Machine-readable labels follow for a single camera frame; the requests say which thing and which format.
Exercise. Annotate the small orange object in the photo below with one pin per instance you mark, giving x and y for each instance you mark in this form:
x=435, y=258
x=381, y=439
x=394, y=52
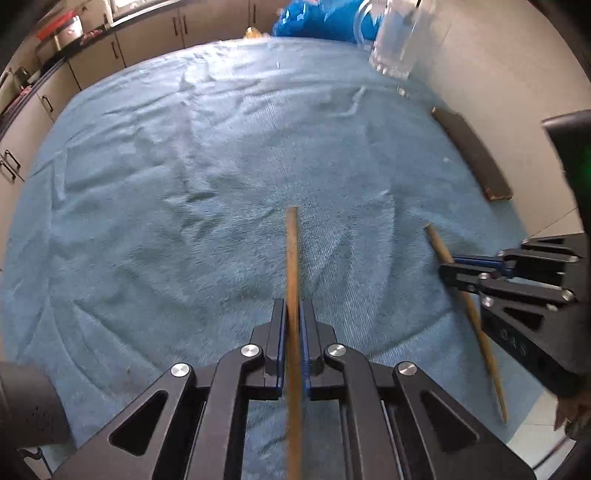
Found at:
x=251, y=32

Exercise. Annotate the blue plastic bag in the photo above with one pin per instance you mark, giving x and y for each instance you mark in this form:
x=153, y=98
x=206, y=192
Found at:
x=323, y=21

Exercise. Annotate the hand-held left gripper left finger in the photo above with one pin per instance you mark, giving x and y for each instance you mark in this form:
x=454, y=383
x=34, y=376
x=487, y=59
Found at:
x=279, y=341

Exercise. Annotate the slender wooden chopstick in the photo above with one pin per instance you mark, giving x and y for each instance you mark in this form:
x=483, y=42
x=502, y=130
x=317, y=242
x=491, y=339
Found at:
x=292, y=258
x=487, y=350

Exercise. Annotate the dark grey round appliance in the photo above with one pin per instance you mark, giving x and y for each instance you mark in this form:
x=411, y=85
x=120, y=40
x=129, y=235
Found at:
x=27, y=406

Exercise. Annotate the red and white container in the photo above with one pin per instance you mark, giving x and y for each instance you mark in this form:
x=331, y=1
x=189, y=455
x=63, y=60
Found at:
x=57, y=27

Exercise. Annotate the beige kitchen cabinets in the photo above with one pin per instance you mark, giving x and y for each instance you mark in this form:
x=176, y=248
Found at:
x=138, y=41

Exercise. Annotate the clear glass mug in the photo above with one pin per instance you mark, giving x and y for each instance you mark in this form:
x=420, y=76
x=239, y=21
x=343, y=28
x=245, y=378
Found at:
x=397, y=41

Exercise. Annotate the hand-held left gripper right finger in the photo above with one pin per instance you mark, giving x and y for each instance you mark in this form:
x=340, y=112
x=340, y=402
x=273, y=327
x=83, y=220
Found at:
x=305, y=346

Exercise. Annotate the blue towel table cover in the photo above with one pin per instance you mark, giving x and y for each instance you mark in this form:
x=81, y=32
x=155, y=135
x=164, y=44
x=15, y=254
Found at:
x=184, y=207

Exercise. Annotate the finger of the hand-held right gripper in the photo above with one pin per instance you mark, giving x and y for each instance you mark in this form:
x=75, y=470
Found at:
x=508, y=286
x=535, y=258

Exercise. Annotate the person's right hand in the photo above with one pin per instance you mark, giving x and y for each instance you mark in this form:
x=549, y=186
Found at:
x=570, y=415

